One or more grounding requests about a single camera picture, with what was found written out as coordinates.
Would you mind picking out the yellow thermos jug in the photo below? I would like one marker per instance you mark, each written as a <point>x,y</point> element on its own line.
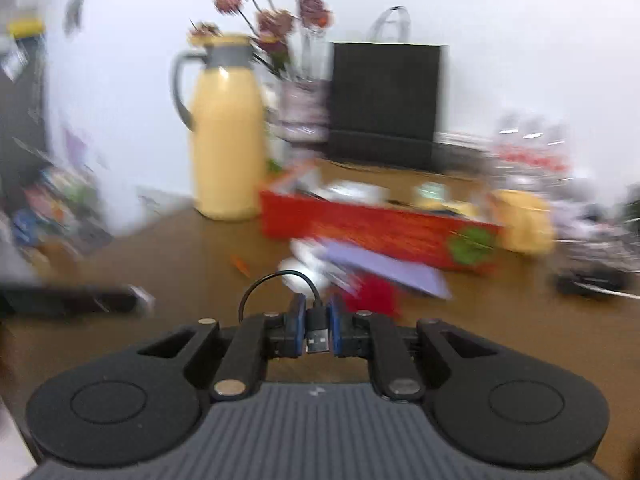
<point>227,135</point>

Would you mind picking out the purple wrapped vase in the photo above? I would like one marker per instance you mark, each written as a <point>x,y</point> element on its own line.
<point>302,110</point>

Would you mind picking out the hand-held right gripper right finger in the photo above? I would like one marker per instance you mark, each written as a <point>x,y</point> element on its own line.
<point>336,325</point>

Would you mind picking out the white plastic box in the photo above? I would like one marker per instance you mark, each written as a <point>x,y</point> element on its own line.
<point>355,192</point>

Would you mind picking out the white round lid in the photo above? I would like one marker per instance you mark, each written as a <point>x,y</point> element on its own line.
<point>295,272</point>

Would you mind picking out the red cardboard box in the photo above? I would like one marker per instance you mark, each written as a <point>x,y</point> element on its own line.
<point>370,232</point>

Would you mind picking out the wall notice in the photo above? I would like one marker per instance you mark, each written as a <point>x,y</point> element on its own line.
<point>75,10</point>

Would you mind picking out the yellow mug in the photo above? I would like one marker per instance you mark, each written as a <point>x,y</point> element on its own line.
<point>525,222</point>

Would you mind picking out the dark red pouch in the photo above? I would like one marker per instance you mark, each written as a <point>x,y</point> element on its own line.
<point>372,297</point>

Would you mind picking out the dark cabinet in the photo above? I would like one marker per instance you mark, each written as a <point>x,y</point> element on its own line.
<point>22,110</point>

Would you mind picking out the black paper bag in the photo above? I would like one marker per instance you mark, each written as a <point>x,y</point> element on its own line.
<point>385,100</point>

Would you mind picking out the white flat box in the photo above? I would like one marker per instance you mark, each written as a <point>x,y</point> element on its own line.
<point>465,140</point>

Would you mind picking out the white soft item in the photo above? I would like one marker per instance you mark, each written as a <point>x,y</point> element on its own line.
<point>320,255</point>

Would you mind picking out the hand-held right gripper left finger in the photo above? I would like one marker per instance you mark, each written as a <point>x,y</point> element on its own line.
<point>298,325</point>

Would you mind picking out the clear plastic bottle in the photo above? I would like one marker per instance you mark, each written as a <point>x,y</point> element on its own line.
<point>430,192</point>

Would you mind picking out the small orange item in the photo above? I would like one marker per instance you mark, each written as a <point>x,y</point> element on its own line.
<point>241,266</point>

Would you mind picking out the purple white packet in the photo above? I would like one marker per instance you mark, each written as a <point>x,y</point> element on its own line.
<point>390,267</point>

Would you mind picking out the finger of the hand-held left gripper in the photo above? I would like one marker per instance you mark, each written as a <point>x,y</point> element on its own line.
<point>65,300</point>

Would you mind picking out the yellow white plush toy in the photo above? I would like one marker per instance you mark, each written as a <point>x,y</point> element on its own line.
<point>452,210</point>

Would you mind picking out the dried rose bouquet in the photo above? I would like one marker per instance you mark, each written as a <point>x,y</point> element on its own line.
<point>275,20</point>

